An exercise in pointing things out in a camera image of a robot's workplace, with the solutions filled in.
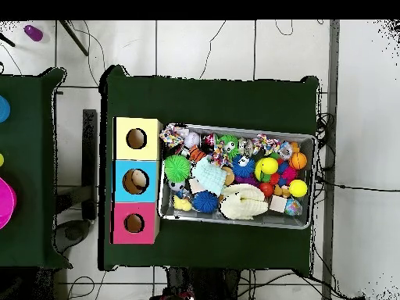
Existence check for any shallow clear mesh bin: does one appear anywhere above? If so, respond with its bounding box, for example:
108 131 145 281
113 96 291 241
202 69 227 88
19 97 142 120
157 123 316 230

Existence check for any yellow tennis ball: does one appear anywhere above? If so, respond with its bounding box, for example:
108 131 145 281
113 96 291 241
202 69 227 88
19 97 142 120
287 179 309 198

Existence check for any grey round floor base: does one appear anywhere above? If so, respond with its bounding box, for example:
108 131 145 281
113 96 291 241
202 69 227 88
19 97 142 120
52 219 92 254

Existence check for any green spiky rubber ball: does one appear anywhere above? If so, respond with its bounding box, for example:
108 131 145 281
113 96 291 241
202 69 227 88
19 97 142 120
163 154 192 184

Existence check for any purple bottle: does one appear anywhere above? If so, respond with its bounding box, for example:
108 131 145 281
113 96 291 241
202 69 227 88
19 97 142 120
23 24 44 42

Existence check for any blue spiky ball with eyes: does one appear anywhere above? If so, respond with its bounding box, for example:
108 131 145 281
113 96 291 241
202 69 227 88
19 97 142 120
231 154 256 178

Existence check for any pink round disc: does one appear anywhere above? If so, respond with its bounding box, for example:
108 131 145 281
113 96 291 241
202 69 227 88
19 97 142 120
0 176 17 230

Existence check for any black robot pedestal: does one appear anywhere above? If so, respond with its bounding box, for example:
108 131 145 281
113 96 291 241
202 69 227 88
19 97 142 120
166 266 241 300

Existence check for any black rod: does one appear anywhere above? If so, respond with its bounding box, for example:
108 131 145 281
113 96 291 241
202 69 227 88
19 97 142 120
59 20 90 57

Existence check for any yellow duck plush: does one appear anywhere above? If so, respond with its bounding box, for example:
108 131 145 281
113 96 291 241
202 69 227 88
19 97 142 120
172 195 194 213

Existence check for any multicoloured patterned cloth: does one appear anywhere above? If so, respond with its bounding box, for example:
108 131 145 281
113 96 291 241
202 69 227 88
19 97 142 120
159 124 185 148

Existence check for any cream waffle cloth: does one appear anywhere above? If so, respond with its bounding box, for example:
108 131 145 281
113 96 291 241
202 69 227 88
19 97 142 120
219 183 270 220

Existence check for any wooden box with three holes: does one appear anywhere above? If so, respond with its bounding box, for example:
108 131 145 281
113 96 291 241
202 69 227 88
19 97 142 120
112 116 163 245

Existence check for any dark green side table cloth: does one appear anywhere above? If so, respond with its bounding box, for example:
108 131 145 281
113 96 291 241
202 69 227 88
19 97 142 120
0 66 73 270

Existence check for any white toy baseball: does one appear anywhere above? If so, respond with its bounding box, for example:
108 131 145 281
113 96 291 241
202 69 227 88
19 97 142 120
183 130 201 148

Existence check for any orange striped tiger plush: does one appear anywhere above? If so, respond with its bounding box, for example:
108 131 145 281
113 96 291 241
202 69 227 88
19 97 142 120
188 145 207 163

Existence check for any blue round object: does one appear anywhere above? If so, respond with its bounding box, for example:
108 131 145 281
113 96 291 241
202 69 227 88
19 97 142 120
0 95 11 123

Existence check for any green spiky ball with eyes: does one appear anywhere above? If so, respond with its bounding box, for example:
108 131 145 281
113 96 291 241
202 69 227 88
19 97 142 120
216 134 240 159

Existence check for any thin black floor cable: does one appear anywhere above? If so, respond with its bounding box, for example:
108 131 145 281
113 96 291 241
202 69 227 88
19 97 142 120
198 20 227 80

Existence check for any light blue waffle cloth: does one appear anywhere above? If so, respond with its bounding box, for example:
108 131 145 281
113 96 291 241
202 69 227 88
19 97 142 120
191 155 228 196

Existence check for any orange toy basketball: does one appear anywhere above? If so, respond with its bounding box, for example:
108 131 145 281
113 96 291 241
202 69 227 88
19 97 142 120
288 152 308 170

